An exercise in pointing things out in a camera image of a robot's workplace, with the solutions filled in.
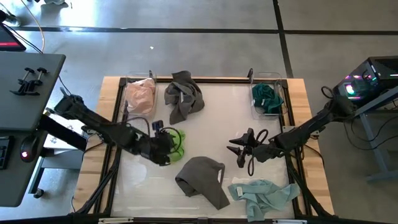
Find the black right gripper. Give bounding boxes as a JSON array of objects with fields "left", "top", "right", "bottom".
[{"left": 226, "top": 136, "right": 282, "bottom": 169}]

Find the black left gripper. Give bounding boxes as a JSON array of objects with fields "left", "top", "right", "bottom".
[{"left": 136, "top": 130, "right": 175, "bottom": 166}]

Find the lime green towel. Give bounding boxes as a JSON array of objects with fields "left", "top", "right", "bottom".
[{"left": 166, "top": 128, "right": 187, "bottom": 163}]

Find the dark gray towel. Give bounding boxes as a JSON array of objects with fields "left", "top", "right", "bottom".
[
  {"left": 164, "top": 70, "right": 206, "bottom": 125},
  {"left": 174, "top": 156, "right": 231, "bottom": 211}
]

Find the peach pink towel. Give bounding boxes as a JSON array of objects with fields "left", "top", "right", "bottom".
[{"left": 124, "top": 77, "right": 157, "bottom": 115}]

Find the light teal towel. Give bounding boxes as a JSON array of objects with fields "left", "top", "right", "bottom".
[{"left": 227, "top": 179, "right": 302, "bottom": 222}]

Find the dark green towel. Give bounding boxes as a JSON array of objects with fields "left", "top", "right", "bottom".
[{"left": 251, "top": 82, "right": 284, "bottom": 115}]

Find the clear plastic basket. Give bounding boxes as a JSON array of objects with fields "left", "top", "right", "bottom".
[
  {"left": 120, "top": 71, "right": 159, "bottom": 118},
  {"left": 248, "top": 70, "right": 285, "bottom": 121}
]

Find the white label strip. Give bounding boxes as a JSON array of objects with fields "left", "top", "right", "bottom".
[
  {"left": 272, "top": 219, "right": 308, "bottom": 224},
  {"left": 98, "top": 217, "right": 134, "bottom": 224}
]

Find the white equipment box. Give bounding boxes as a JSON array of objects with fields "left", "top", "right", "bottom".
[{"left": 42, "top": 107, "right": 91, "bottom": 151}]

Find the black computer mouse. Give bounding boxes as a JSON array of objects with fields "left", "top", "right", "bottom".
[{"left": 19, "top": 135, "right": 40, "bottom": 163}]

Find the gray metal stand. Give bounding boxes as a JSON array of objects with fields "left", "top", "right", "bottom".
[{"left": 353, "top": 85, "right": 398, "bottom": 183}]

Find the black screw clamp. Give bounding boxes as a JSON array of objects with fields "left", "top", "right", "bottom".
[
  {"left": 9, "top": 67, "right": 37, "bottom": 96},
  {"left": 17, "top": 67, "right": 50, "bottom": 88}
]

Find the dark gray desk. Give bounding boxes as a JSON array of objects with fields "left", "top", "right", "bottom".
[{"left": 0, "top": 51, "right": 85, "bottom": 208}]

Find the black keyboard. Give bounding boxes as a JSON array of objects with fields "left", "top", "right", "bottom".
[{"left": 0, "top": 136, "right": 14, "bottom": 170}]

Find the computer tower with RGB lights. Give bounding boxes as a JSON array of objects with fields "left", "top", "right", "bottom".
[{"left": 333, "top": 55, "right": 398, "bottom": 103}]

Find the monitor with red screen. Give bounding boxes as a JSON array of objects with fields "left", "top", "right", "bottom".
[{"left": 0, "top": 22, "right": 27, "bottom": 52}]

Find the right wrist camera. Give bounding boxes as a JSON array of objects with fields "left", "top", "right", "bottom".
[{"left": 244, "top": 127, "right": 261, "bottom": 146}]

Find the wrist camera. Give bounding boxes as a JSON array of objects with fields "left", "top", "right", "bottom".
[
  {"left": 151, "top": 119, "right": 165, "bottom": 135},
  {"left": 244, "top": 127, "right": 261, "bottom": 146}
]

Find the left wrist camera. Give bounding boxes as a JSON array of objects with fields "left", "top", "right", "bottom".
[{"left": 151, "top": 119, "right": 165, "bottom": 135}]

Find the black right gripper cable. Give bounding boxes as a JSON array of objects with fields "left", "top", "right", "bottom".
[{"left": 247, "top": 128, "right": 269, "bottom": 177}]

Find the black aluminium table frame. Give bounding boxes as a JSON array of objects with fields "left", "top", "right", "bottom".
[{"left": 71, "top": 76, "right": 335, "bottom": 224}]

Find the yellow floor cable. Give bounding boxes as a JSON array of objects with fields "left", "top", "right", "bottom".
[{"left": 19, "top": 0, "right": 46, "bottom": 53}]

